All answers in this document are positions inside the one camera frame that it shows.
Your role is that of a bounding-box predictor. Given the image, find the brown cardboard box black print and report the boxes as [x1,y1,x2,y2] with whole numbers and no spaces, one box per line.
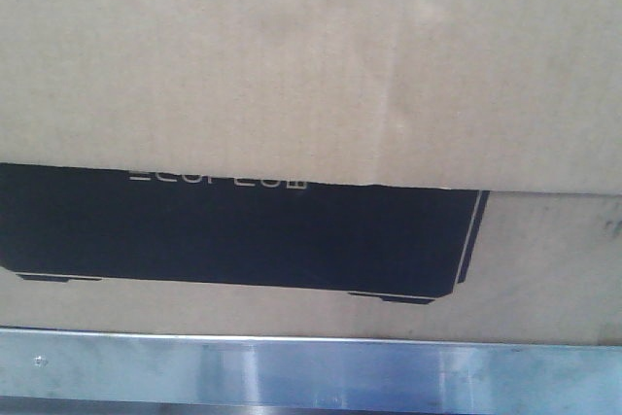
[1,0,621,345]

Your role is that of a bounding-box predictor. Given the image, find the metal shelf front rail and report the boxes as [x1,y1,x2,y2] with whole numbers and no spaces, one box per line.
[1,329,621,414]

